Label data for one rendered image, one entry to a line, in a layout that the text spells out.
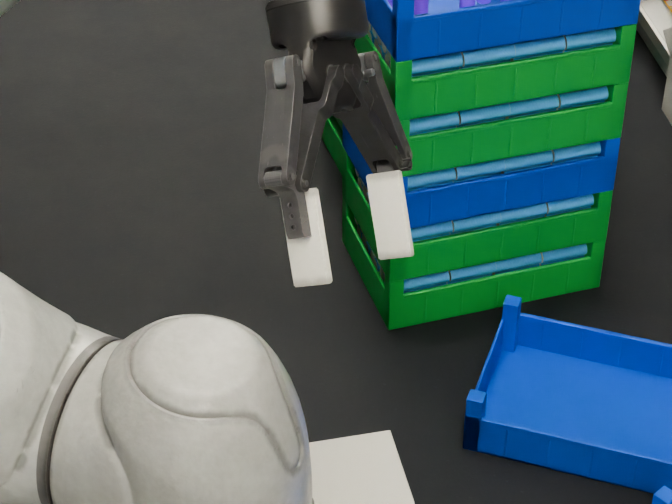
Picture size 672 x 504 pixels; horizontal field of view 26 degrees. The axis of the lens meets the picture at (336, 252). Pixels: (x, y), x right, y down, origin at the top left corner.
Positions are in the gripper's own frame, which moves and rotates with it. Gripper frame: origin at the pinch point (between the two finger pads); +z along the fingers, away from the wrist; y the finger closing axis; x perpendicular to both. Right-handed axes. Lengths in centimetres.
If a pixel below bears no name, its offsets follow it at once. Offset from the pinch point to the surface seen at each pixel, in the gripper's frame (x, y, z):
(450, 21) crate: 13, 53, -20
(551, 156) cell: 11, 73, -3
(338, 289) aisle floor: 43, 71, 11
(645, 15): 15, 135, -21
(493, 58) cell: 11, 60, -16
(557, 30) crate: 4, 64, -18
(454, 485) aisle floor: 20, 50, 32
